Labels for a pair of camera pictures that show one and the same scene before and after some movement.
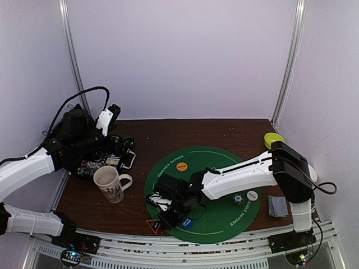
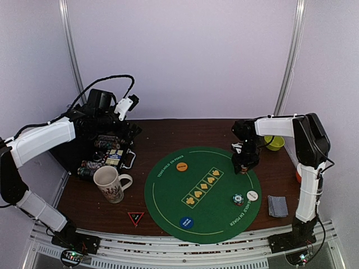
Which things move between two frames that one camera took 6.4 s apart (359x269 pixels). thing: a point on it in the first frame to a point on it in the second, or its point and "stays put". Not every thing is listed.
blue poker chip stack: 238,199 stays put
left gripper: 109,149 to 130,133
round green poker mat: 225,219 stays put
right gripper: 170,210 to 245,161
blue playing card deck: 277,207 stays put
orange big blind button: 182,166 stays put
